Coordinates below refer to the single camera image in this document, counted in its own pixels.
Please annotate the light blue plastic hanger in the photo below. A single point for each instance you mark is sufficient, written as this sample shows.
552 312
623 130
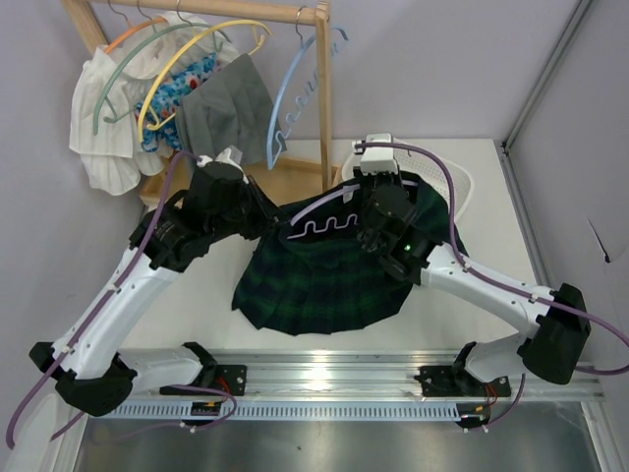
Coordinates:
289 105

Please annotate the yellow plastic hanger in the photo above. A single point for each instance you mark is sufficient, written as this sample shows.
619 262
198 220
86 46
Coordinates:
203 39

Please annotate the blue floral garment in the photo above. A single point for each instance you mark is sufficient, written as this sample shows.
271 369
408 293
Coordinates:
157 129

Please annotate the orange plastic hanger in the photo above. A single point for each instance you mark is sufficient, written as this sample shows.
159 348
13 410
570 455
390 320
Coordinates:
149 22

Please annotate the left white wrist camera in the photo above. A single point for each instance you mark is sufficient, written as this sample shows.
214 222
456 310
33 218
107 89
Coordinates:
231 155

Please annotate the green plastic hanger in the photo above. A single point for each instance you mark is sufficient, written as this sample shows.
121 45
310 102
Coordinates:
128 72

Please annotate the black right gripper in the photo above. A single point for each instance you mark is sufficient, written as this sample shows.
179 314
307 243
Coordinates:
371 236

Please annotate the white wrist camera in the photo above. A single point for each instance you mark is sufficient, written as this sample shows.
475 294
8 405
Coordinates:
375 160
231 155

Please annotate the white slotted cable duct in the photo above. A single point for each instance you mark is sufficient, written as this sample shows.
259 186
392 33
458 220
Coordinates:
252 410

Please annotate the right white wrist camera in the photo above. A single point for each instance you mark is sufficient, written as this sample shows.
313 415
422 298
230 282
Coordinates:
375 160

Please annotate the aluminium mounting rail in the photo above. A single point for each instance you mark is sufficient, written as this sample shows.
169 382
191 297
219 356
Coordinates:
327 375

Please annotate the white pleated garment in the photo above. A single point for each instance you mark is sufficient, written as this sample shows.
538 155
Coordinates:
113 164

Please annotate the purple plastic hanger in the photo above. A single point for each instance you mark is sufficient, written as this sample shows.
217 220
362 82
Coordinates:
327 214

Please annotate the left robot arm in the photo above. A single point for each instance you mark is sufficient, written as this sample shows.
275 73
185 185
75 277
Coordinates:
91 370

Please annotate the green plaid skirt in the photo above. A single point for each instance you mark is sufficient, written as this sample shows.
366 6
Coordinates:
319 285

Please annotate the white plastic basket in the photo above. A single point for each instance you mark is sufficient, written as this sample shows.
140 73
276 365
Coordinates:
427 169

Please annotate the grey skirt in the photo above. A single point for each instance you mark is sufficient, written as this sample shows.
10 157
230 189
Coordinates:
231 108

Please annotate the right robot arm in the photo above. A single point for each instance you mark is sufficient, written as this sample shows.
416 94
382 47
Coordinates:
549 337

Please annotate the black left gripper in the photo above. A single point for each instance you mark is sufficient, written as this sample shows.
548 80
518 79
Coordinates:
257 216

